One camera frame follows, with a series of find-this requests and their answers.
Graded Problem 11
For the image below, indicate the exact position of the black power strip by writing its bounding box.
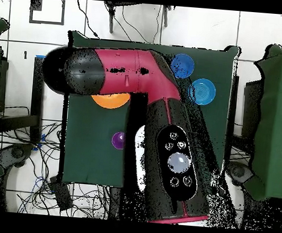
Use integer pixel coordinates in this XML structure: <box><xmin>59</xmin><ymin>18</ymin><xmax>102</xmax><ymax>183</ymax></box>
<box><xmin>46</xmin><ymin>175</ymin><xmax>75</xmax><ymax>212</ymax></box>

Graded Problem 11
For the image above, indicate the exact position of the black chair base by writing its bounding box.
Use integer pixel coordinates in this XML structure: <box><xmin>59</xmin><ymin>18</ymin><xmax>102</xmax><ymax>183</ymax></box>
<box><xmin>0</xmin><ymin>141</ymin><xmax>34</xmax><ymax>171</ymax></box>
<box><xmin>225</xmin><ymin>160</ymin><xmax>255</xmax><ymax>188</ymax></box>

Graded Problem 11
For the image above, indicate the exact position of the black table frame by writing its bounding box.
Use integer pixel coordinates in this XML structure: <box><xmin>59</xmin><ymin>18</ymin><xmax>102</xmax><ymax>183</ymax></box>
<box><xmin>0</xmin><ymin>53</ymin><xmax>48</xmax><ymax>145</ymax></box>

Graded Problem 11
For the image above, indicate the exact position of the dark green tablecloth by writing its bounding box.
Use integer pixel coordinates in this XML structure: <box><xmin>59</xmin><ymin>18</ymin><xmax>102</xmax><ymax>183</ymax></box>
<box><xmin>56</xmin><ymin>30</ymin><xmax>239</xmax><ymax>197</ymax></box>

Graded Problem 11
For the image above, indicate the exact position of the black square floor frame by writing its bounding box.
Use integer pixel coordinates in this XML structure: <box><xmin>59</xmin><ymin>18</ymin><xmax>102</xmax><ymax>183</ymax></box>
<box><xmin>28</xmin><ymin>0</ymin><xmax>66</xmax><ymax>26</ymax></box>

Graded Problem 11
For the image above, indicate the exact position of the dark blue bowl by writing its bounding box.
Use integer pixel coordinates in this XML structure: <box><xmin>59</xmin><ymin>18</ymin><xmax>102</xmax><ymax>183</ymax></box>
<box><xmin>169</xmin><ymin>53</ymin><xmax>196</xmax><ymax>81</ymax></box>

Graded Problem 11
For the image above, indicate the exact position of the black tripod stand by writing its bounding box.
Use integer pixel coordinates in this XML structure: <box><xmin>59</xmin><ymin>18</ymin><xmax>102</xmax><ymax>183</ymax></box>
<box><xmin>101</xmin><ymin>0</ymin><xmax>173</xmax><ymax>39</ymax></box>

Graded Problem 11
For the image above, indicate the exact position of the flat-bottomed light blue bowl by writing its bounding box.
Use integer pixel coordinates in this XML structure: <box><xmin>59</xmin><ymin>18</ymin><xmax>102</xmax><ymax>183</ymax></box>
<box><xmin>187</xmin><ymin>77</ymin><xmax>218</xmax><ymax>107</ymax></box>

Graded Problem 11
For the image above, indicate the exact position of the purple cup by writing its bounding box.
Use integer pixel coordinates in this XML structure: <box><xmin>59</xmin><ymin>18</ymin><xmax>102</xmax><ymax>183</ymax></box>
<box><xmin>111</xmin><ymin>131</ymin><xmax>127</xmax><ymax>150</ymax></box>

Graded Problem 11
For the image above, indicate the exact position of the large yellow-orange bowl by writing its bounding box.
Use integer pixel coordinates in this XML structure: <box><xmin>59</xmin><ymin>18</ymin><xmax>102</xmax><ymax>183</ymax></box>
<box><xmin>89</xmin><ymin>89</ymin><xmax>131</xmax><ymax>111</ymax></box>

